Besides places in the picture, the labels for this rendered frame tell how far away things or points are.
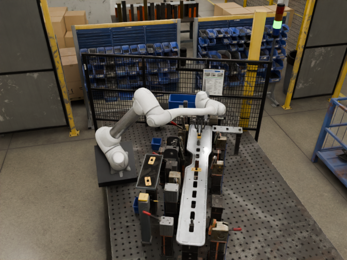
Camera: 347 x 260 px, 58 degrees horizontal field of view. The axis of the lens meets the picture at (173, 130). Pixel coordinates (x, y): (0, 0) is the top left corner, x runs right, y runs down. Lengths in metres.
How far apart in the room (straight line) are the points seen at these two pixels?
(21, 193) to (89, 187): 0.79
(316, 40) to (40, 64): 3.96
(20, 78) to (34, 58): 0.35
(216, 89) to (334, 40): 2.73
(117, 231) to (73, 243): 0.99
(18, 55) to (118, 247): 2.84
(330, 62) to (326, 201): 2.52
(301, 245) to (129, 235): 1.29
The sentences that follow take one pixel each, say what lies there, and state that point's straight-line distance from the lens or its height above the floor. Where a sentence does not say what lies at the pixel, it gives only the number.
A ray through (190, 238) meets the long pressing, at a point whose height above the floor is 1.00.
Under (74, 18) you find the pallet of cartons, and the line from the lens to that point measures 6.97.
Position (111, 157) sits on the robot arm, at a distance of 2.66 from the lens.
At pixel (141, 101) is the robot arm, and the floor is 1.59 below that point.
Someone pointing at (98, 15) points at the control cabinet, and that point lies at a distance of 9.16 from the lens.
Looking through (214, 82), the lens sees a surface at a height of 1.30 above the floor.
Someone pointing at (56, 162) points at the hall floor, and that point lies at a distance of 4.47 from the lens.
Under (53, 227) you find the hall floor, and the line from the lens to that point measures 3.69.
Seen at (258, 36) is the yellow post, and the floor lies 1.78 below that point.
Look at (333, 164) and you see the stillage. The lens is 4.37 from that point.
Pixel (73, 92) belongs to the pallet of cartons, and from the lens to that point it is 5.56.
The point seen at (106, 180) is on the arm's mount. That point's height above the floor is 0.76.
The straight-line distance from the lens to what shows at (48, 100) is 4.68.
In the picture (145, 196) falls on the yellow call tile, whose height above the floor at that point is 1.16.
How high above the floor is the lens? 2.72
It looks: 35 degrees down
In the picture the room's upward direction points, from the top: straight up
